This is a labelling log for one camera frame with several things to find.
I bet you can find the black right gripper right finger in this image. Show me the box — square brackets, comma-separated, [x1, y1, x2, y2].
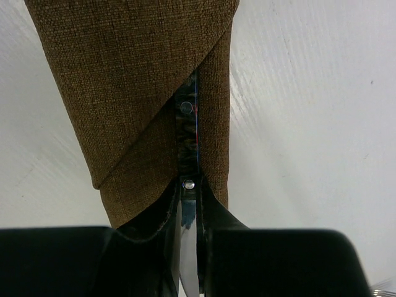
[197, 178, 371, 297]

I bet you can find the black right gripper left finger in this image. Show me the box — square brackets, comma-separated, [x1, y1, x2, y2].
[1, 180, 181, 296]

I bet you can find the silver knife dark handle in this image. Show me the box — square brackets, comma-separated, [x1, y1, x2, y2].
[174, 70, 200, 296]

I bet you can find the brown cloth napkin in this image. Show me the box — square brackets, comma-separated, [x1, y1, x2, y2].
[25, 1, 239, 228]

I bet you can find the silver fork dark handle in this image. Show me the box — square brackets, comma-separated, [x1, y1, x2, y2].
[371, 277, 396, 297]

